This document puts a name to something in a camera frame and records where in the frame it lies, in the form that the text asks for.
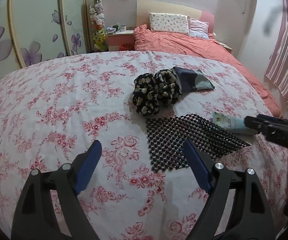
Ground pink left nightstand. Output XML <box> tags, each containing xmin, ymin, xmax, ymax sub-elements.
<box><xmin>107</xmin><ymin>30</ymin><xmax>135</xmax><ymax>51</ymax></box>

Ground sliding floral wardrobe doors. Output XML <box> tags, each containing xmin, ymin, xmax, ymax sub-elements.
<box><xmin>0</xmin><ymin>0</ymin><xmax>91</xmax><ymax>80</ymax></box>

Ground hanging plush toy stack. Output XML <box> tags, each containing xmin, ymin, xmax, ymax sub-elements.
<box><xmin>89</xmin><ymin>0</ymin><xmax>108</xmax><ymax>52</ymax></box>

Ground navy and grey pouch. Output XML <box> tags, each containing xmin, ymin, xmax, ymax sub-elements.
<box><xmin>171</xmin><ymin>67</ymin><xmax>215</xmax><ymax>96</ymax></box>

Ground striped pink pillow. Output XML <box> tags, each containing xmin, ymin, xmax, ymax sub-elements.
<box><xmin>189</xmin><ymin>17</ymin><xmax>209</xmax><ymax>40</ymax></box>

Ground coral red duvet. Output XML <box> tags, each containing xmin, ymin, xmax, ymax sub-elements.
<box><xmin>133</xmin><ymin>24</ymin><xmax>282</xmax><ymax>117</ymax></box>

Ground right bedside nightstand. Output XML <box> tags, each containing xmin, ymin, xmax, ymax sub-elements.
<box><xmin>218</xmin><ymin>42</ymin><xmax>233</xmax><ymax>54</ymax></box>

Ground floral white pillow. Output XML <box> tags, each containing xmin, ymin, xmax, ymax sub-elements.
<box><xmin>149</xmin><ymin>12</ymin><xmax>189</xmax><ymax>35</ymax></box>

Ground black daisy floral cloth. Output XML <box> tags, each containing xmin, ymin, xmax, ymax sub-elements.
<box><xmin>132</xmin><ymin>69</ymin><xmax>182</xmax><ymax>116</ymax></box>

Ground black perforated rubber mat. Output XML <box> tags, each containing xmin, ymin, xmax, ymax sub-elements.
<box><xmin>146</xmin><ymin>114</ymin><xmax>250</xmax><ymax>172</ymax></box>

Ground floral pink white tablecloth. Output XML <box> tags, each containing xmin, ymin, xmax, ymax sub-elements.
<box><xmin>0</xmin><ymin>50</ymin><xmax>288</xmax><ymax>240</ymax></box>

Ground beige pink headboard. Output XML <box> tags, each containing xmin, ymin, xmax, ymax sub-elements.
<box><xmin>136</xmin><ymin>0</ymin><xmax>214</xmax><ymax>34</ymax></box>

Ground floral light blue tube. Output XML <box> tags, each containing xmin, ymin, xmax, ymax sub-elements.
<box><xmin>212</xmin><ymin>112</ymin><xmax>258</xmax><ymax>135</ymax></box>

